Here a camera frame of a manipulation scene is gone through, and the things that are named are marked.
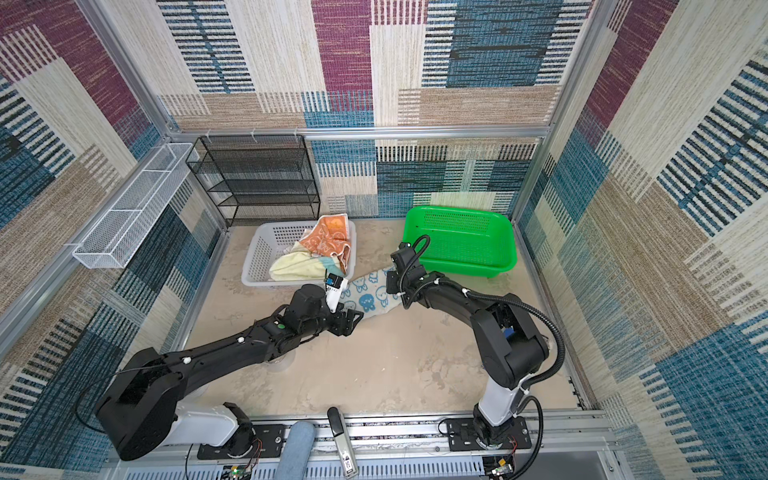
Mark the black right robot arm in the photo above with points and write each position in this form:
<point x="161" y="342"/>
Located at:
<point x="511" y="347"/>

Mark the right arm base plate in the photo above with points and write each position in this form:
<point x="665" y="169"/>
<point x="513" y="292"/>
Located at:
<point x="474" y="434"/>

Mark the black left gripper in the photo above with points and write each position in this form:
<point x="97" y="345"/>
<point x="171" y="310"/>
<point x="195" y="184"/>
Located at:
<point x="349" y="324"/>

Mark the green plastic basket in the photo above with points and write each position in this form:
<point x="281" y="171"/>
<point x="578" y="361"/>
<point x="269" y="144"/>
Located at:
<point x="463" y="241"/>

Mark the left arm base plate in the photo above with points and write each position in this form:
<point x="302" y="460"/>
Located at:
<point x="268" y="442"/>

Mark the blue bunny pattern towel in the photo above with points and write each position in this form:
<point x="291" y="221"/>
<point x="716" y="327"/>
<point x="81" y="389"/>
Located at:
<point x="368" y="294"/>

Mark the white wire mesh wall basket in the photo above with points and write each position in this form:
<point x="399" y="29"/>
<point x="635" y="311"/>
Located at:
<point x="114" y="240"/>

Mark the clear tape roll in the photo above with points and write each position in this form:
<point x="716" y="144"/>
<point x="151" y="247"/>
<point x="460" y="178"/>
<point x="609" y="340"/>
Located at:
<point x="281" y="364"/>

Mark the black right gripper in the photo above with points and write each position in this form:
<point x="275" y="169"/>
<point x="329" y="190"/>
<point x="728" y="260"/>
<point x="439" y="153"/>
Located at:
<point x="392" y="286"/>

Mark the pale yellow towel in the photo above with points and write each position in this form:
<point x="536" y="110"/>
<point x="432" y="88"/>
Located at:
<point x="301" y="265"/>

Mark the white plastic laundry basket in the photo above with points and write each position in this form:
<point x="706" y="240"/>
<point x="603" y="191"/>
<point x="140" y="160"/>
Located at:
<point x="271" y="242"/>

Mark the black wire shelf rack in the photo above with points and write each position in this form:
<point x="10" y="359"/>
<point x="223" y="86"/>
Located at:
<point x="253" y="179"/>

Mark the grey blue foam cylinder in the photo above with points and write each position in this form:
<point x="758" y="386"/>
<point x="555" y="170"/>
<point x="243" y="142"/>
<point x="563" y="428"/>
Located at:
<point x="296" y="452"/>

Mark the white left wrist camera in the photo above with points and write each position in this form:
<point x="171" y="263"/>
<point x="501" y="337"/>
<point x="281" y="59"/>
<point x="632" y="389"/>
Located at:
<point x="335" y="285"/>

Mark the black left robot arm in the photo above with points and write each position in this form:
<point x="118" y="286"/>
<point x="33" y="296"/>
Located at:
<point x="139" y="408"/>

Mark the black silver handheld tool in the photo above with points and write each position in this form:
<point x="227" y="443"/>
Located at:
<point x="343" y="442"/>

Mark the orange pattern towel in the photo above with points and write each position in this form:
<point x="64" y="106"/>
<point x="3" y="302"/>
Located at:
<point x="330" y="237"/>

